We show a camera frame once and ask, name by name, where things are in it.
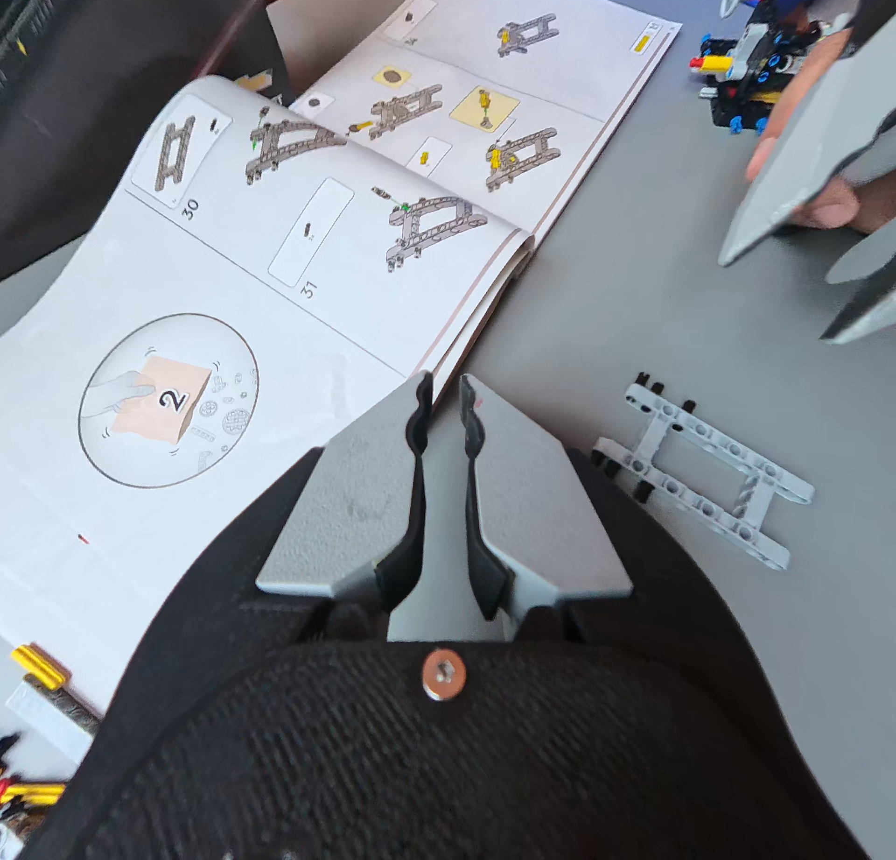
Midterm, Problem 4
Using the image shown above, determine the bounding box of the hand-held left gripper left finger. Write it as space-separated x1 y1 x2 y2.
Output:
255 372 435 612

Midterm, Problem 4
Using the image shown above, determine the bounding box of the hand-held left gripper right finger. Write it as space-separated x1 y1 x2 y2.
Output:
458 373 635 621

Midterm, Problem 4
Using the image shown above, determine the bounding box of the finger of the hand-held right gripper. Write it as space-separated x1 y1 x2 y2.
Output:
717 13 896 269
819 230 896 347

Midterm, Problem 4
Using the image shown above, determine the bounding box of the black lego vehicle assembly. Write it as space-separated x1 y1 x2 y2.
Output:
689 0 854 137

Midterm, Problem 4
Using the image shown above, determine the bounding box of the lego instruction booklet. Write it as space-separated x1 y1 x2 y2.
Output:
0 0 684 738

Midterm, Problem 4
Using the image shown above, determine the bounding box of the yellow lego axle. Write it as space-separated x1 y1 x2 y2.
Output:
10 643 72 690

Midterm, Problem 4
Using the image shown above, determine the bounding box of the light grey lego beam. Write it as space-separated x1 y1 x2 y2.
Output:
6 674 100 757

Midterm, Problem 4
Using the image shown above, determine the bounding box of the person's right hand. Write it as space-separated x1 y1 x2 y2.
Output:
745 30 896 236

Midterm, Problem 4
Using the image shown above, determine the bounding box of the black chair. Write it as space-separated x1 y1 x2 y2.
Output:
0 0 296 281

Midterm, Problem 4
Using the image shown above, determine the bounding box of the light grey lego frame assembly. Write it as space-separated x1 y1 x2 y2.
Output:
591 372 817 572

